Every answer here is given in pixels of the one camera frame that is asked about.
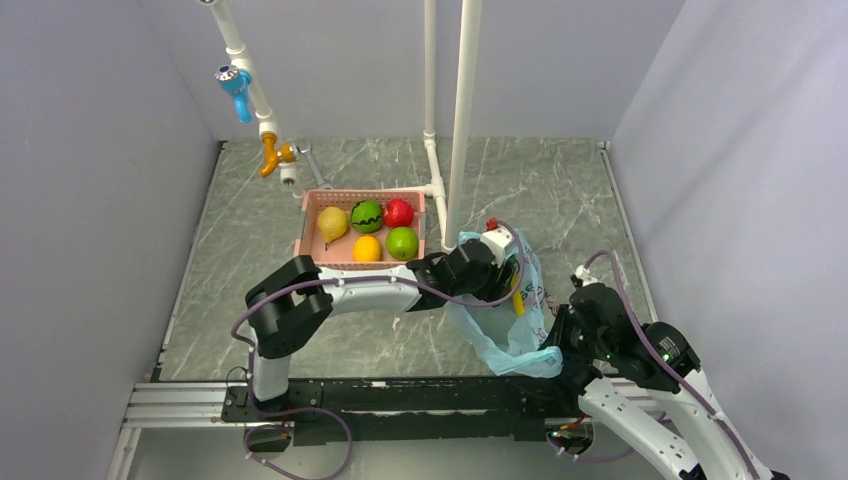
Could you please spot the silver wrench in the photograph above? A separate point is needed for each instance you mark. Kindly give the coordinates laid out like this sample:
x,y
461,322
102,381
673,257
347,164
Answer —
x,y
306,151

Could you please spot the yellow fake pear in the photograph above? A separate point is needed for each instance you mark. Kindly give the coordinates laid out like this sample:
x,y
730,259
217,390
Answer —
x,y
332,223

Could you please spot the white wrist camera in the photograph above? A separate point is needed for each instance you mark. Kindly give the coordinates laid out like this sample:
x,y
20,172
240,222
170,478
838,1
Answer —
x,y
500,241
583,277

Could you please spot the blue plastic faucet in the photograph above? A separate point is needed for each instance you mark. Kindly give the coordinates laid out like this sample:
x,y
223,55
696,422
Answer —
x,y
235,82

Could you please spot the light blue plastic bag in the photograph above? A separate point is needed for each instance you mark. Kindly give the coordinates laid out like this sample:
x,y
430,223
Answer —
x,y
506,343

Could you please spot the green fake lime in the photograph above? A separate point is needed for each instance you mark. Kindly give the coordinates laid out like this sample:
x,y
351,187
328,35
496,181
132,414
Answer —
x,y
402,243

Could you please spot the yellow fake lemon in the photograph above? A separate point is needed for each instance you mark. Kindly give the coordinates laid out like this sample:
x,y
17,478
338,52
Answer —
x,y
367,248

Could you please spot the yellow fake banana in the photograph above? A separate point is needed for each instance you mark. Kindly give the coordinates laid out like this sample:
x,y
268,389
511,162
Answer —
x,y
517,297

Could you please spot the orange plastic faucet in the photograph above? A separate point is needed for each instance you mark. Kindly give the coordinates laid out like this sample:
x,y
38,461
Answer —
x,y
273,156

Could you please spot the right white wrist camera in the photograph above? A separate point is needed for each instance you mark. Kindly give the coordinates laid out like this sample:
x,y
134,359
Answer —
x,y
583,277

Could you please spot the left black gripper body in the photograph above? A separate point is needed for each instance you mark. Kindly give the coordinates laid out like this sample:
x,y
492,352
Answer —
x,y
485,287

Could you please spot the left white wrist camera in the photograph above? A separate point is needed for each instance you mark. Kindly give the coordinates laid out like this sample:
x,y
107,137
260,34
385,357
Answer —
x,y
500,241

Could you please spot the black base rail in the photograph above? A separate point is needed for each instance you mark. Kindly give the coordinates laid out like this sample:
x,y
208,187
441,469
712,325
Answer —
x,y
321,411

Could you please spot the red fake apple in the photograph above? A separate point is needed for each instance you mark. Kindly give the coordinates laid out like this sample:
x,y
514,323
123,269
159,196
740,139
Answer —
x,y
398,213

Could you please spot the green fake watermelon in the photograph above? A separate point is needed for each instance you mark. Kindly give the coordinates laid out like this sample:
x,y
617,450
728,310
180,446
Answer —
x,y
366,216

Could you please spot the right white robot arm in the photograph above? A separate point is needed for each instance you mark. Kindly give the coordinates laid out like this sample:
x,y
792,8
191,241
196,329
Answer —
x,y
597,325

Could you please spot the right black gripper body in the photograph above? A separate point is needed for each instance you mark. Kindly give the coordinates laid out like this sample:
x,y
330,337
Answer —
x,y
575,344

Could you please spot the pink plastic basket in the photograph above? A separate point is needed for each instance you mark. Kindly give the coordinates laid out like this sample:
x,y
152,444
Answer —
x,y
339,254

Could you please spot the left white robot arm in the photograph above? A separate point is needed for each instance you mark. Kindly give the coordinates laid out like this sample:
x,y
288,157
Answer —
x,y
289,306

